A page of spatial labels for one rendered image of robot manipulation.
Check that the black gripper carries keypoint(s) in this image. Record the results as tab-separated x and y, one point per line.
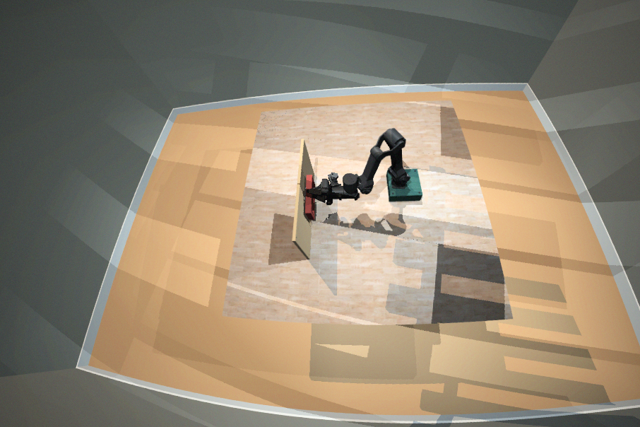
324	192

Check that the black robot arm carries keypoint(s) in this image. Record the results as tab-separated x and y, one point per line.
364	182

